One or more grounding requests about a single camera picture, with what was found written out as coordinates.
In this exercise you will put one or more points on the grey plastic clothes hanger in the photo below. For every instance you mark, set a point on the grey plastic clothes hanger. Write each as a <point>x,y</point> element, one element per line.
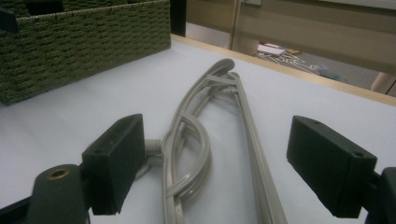
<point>261,161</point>

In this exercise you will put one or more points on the pile of white hangers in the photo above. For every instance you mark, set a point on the pile of white hangers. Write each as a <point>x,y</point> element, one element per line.
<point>286,59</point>

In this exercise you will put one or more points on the green woven basket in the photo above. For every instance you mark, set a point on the green woven basket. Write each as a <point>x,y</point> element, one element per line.
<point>77,46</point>

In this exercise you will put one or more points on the white table sheet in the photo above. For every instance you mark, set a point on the white table sheet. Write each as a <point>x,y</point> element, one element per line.
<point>62,124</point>

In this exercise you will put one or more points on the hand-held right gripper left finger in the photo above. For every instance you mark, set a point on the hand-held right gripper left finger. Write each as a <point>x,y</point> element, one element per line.
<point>115,161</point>

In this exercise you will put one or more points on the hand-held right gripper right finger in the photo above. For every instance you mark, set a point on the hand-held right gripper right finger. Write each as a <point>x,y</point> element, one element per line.
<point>333,165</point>

